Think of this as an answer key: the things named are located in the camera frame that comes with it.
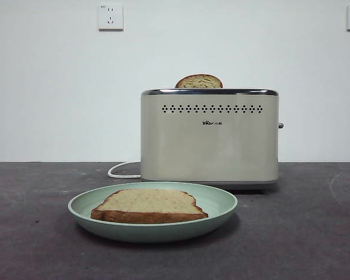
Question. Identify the cream two-slot toaster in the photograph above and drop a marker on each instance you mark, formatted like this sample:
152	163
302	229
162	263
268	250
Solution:
210	146

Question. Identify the pale green round plate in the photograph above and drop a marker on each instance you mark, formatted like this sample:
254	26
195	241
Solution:
151	231

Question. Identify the brown-crust bread slice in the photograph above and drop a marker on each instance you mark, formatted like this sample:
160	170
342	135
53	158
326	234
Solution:
199	81
151	205

